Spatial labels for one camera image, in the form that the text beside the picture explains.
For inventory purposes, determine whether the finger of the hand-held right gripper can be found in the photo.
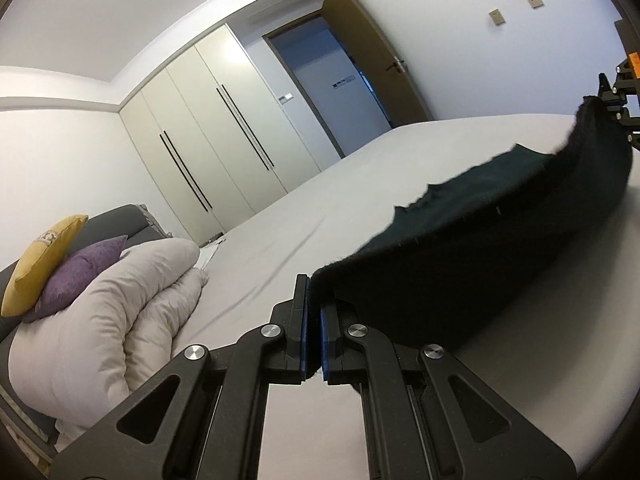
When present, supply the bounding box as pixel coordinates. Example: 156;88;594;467
597;72;640;111
617;110;640;152

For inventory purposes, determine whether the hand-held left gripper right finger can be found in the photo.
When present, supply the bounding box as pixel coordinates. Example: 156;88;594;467
320;300;576;480

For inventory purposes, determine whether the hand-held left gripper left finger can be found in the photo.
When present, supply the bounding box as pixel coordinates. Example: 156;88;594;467
50;274;311;480

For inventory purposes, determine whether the black knit sweater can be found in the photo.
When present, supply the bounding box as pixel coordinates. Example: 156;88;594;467
306;96;635;381

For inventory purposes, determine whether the bed with white sheet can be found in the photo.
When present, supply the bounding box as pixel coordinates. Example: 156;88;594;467
50;112;640;480

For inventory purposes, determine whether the grey padded headboard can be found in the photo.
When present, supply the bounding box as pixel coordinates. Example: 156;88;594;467
0;203;173;341

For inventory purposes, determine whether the beige duvet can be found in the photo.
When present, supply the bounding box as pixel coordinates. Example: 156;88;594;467
7;237;211;436

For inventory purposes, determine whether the purple cushion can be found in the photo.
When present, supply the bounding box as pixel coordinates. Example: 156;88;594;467
22;235;128;323

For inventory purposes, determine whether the cream wardrobe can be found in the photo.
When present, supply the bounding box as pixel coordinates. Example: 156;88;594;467
119;22;346;248

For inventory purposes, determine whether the brown door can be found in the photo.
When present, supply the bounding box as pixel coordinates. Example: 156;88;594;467
322;0;435;123

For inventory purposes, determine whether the yellow cushion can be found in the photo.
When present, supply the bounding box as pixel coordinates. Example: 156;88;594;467
1;214;90;318

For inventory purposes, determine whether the patterned grey cloth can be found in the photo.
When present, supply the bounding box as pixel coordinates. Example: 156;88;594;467
0;385;61;466

